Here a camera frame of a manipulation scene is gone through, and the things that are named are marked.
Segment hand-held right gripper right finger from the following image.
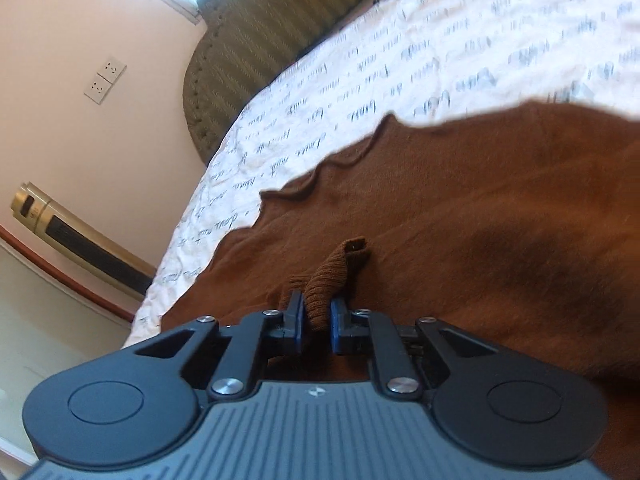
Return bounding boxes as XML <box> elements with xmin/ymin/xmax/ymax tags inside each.
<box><xmin>330</xmin><ymin>297</ymin><xmax>507</xmax><ymax>402</ymax></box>

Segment white wall socket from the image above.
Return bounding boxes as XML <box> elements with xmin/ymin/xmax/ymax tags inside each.
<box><xmin>97</xmin><ymin>60</ymin><xmax>127</xmax><ymax>83</ymax></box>
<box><xmin>84</xmin><ymin>76</ymin><xmax>113</xmax><ymax>106</ymax></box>

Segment gold tower heater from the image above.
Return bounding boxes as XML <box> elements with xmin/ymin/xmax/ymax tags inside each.
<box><xmin>11</xmin><ymin>182</ymin><xmax>158</xmax><ymax>302</ymax></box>

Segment olive striped upholstered headboard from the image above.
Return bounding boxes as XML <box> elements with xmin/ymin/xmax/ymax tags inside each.
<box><xmin>181</xmin><ymin>0</ymin><xmax>416</xmax><ymax>166</ymax></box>

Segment white script-printed bedspread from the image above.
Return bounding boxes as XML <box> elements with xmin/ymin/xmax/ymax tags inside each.
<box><xmin>122</xmin><ymin>0</ymin><xmax>640</xmax><ymax>348</ymax></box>

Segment brown knit sweater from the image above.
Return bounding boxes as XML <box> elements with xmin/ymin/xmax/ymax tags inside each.
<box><xmin>160</xmin><ymin>101</ymin><xmax>640</xmax><ymax>480</ymax></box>

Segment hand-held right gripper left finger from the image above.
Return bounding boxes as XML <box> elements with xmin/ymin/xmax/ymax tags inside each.
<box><xmin>122</xmin><ymin>290</ymin><xmax>307</xmax><ymax>402</ymax></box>

